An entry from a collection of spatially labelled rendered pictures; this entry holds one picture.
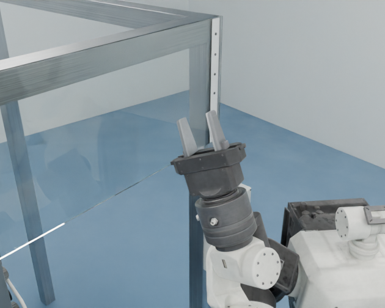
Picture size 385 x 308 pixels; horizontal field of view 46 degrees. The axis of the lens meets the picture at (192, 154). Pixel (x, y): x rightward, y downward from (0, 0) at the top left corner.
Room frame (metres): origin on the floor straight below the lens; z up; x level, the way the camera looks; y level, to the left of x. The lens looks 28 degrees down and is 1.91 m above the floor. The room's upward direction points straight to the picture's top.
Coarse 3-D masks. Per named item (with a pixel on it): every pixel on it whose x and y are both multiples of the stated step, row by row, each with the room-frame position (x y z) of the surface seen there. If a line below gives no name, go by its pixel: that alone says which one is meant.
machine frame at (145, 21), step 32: (0, 0) 1.76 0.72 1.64; (32, 0) 1.62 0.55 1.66; (64, 0) 1.50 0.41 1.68; (96, 0) 1.42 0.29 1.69; (0, 32) 1.87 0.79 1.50; (128, 32) 0.99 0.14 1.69; (0, 64) 0.75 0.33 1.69; (192, 224) 1.16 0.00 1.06; (32, 256) 1.86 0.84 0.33; (192, 256) 1.16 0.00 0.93; (192, 288) 1.16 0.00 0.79
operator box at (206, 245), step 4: (240, 184) 1.24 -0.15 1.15; (248, 188) 1.22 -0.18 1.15; (248, 192) 1.21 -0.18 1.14; (248, 196) 1.21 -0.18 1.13; (204, 236) 1.13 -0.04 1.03; (204, 240) 1.13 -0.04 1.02; (204, 244) 1.13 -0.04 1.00; (208, 244) 1.12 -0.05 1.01; (204, 248) 1.13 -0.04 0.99; (208, 248) 1.12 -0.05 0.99; (204, 252) 1.13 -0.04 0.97; (204, 256) 1.13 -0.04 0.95; (204, 260) 1.13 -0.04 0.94; (204, 264) 1.13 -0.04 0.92; (204, 268) 1.13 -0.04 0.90
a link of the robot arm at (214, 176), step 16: (240, 144) 0.63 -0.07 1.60; (176, 160) 0.65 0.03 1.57; (192, 160) 0.63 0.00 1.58; (208, 160) 0.61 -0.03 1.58; (224, 160) 0.60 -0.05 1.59; (240, 160) 0.61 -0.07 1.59; (192, 176) 0.62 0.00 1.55; (208, 176) 0.61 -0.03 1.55; (224, 176) 0.60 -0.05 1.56; (240, 176) 0.62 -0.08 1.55; (192, 192) 0.62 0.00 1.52; (208, 192) 0.61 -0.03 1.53; (224, 192) 0.60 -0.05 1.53; (240, 192) 0.62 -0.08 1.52; (208, 208) 0.59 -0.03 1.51; (224, 208) 0.58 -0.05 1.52; (240, 208) 0.59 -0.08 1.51; (208, 224) 0.58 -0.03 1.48; (224, 224) 0.57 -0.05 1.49; (240, 224) 0.58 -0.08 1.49
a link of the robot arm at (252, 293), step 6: (246, 288) 0.68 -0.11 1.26; (252, 288) 0.67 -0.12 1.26; (258, 288) 0.67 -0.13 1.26; (246, 294) 0.67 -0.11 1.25; (252, 294) 0.66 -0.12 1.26; (258, 294) 0.66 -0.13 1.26; (264, 294) 0.67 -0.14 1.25; (270, 294) 0.67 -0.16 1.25; (252, 300) 0.65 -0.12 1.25; (258, 300) 0.65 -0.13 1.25; (264, 300) 0.65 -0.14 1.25; (270, 300) 0.66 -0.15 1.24
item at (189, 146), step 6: (180, 120) 0.66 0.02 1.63; (186, 120) 0.68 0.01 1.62; (180, 126) 0.66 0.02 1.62; (186, 126) 0.67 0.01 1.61; (180, 132) 0.66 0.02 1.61; (186, 132) 0.66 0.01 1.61; (180, 138) 0.66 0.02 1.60; (186, 138) 0.66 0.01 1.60; (192, 138) 0.67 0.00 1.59; (186, 144) 0.65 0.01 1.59; (192, 144) 0.66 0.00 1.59; (186, 150) 0.64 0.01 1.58; (192, 150) 0.66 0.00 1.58; (186, 156) 0.64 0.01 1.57
